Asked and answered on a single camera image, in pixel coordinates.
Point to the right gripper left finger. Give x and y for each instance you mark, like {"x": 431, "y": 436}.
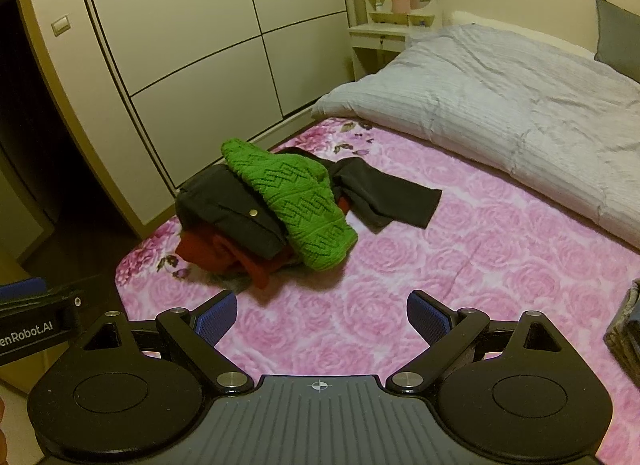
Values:
{"x": 190, "y": 337}

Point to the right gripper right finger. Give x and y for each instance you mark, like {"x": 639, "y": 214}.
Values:
{"x": 449, "y": 335}

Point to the green knit sweater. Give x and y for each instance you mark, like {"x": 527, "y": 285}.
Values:
{"x": 298, "y": 190}

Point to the folded grey blue clothes stack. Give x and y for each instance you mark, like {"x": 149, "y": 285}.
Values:
{"x": 622, "y": 334}

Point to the red knit garment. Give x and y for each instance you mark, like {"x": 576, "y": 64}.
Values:
{"x": 220, "y": 257}

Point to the pink floral bed blanket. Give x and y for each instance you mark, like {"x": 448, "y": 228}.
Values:
{"x": 490, "y": 245}

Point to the black garment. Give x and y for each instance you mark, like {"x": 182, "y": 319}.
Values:
{"x": 377, "y": 198}

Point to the grey striped duvet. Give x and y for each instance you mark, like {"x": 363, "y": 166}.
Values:
{"x": 563, "y": 125}

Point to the white dressing table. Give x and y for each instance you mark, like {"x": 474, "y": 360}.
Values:
{"x": 376, "y": 45}

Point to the pink cup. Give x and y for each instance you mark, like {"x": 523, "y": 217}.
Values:
{"x": 401, "y": 7}

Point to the grey pillow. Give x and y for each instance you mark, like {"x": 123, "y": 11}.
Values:
{"x": 618, "y": 43}

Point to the white light switch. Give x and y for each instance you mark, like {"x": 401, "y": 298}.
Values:
{"x": 60, "y": 26}

